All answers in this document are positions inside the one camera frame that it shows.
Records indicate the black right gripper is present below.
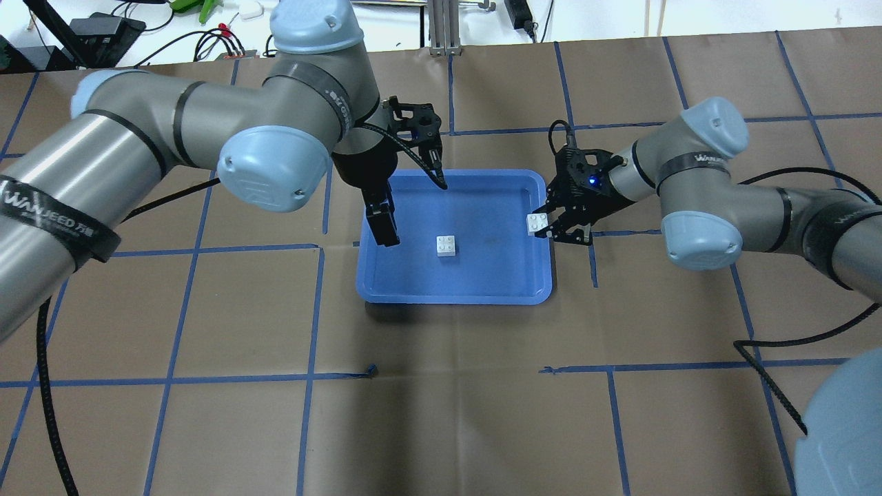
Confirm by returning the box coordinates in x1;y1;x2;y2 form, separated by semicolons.
532;145;631;246

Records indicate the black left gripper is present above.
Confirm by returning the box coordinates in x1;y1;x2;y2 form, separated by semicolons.
333;96;449;247

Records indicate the white block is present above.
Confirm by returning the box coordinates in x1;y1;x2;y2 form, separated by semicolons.
435;235;458;258
526;213;549;238

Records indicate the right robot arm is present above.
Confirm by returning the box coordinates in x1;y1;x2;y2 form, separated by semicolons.
526;97;881;495

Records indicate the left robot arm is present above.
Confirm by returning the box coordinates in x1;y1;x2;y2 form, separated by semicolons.
1;1;447;340

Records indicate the blue plastic tray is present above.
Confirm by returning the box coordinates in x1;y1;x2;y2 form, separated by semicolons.
356;169;553;305

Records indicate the black power adapter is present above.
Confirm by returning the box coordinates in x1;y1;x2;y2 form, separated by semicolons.
504;0;533;32

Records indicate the brown paper table cover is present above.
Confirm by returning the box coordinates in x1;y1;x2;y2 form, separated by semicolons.
0;28;882;496

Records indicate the aluminium frame post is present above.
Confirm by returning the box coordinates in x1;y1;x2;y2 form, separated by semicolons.
427;0;462;57

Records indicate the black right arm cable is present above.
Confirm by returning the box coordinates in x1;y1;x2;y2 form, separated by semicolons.
730;169;882;436

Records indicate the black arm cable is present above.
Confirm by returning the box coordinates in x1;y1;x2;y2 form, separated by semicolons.
730;169;882;436
34;176;221;496

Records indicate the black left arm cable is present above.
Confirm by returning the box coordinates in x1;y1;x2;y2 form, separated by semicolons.
34;176;221;496

